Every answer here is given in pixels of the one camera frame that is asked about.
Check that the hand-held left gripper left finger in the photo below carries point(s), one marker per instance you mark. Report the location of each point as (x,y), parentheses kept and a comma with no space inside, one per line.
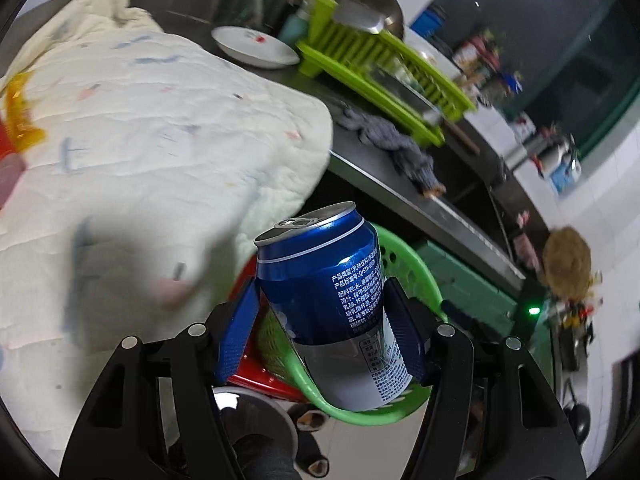
(240,330)

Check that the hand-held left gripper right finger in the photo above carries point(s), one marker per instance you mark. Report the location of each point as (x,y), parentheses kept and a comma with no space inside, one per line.
(407,330)

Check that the green plastic mesh basket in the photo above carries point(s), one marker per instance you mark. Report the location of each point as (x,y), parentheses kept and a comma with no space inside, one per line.
(410,270)

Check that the blue drink can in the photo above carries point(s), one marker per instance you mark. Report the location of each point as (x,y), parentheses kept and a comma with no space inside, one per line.
(320,285)

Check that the steel pot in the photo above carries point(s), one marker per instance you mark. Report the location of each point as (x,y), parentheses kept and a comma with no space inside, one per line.
(270,415)

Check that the brown woven scrubber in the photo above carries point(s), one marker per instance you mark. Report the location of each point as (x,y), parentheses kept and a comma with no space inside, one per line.
(567,260)

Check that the beige slipper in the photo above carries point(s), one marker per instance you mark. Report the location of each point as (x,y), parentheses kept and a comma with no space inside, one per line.
(311,417)
(317,467)

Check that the black wok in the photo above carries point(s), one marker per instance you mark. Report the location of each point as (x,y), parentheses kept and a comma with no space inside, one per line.
(580,425)

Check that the grey rag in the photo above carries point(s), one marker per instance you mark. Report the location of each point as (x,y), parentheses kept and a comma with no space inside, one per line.
(390,140)

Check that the cream quilted cloth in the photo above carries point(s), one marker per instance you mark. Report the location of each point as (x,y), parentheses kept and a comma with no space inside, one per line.
(150,160)

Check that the green dish rack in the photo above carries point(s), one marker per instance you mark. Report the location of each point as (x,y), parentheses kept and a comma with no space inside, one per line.
(350,55)

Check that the white plate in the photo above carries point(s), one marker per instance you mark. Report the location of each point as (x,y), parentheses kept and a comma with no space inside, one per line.
(255,47)

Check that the red printed paper cup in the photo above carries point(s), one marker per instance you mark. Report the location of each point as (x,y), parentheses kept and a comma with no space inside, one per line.
(5,140)

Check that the yellow plastic wrapper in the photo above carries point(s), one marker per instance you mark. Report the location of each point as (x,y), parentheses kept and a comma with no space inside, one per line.
(22,120)

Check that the teal bottle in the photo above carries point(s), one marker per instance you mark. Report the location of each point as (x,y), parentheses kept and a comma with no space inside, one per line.
(294,22)

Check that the steel pan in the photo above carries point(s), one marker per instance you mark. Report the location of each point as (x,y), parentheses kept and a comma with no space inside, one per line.
(380,10)

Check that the green glass jar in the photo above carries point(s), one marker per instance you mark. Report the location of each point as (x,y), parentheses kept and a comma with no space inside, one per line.
(257,2)

